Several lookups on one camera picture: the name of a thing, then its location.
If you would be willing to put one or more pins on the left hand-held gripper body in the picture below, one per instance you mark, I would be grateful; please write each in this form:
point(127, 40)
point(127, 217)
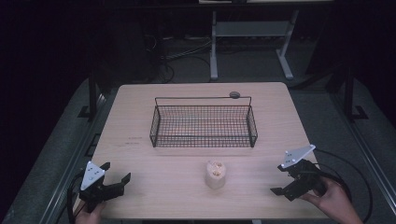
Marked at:
point(92, 175)

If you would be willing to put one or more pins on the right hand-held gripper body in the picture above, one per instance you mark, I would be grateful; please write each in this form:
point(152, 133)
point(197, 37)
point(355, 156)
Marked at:
point(303, 179)

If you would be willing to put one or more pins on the beige lotus root piece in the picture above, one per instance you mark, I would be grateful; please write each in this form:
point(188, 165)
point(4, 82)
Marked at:
point(215, 180)

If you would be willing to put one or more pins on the person's right hand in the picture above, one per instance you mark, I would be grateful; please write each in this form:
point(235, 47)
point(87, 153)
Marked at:
point(334, 199)

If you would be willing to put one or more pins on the person's left hand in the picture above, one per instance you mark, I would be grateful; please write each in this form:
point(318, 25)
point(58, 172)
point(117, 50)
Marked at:
point(90, 216)

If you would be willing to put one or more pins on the grey round table cap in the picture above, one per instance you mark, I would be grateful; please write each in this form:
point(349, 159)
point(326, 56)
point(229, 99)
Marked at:
point(234, 95)

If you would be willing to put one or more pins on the grey metal stand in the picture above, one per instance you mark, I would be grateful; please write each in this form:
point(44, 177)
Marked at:
point(252, 29)

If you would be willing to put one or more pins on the aluminium frame rail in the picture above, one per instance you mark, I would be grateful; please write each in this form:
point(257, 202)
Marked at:
point(71, 165)
point(370, 165)

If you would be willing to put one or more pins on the black metal post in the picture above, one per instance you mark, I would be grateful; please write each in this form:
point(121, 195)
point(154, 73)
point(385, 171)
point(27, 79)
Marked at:
point(92, 96)
point(349, 93)

